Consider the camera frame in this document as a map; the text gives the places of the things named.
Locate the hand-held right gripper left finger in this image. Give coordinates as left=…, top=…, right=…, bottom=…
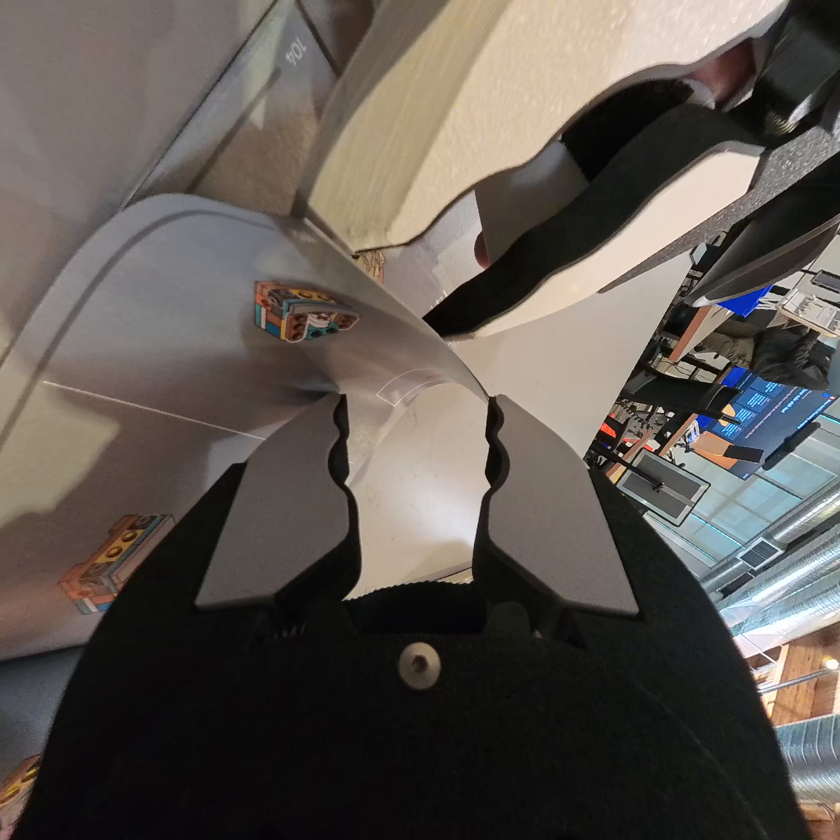
left=195, top=392, right=363, bottom=611

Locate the grey framed panel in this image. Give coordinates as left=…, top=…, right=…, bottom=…
left=617, top=448, right=711, bottom=526

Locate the silver ventilation duct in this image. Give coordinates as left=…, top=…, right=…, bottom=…
left=705, top=489, right=840, bottom=631
left=781, top=712, right=840, bottom=798

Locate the blue computer monitor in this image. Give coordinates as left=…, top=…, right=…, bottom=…
left=705, top=374, right=840, bottom=483

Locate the person's left hand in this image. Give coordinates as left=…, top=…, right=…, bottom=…
left=694, top=45, right=757, bottom=109

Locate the grey brick instruction booklet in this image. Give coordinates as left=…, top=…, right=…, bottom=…
left=0, top=0, right=686, bottom=840

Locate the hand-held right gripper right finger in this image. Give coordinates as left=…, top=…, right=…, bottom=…
left=471, top=392, right=640, bottom=618

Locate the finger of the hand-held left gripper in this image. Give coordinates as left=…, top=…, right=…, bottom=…
left=423, top=101, right=767, bottom=342
left=292, top=0, right=791, bottom=253

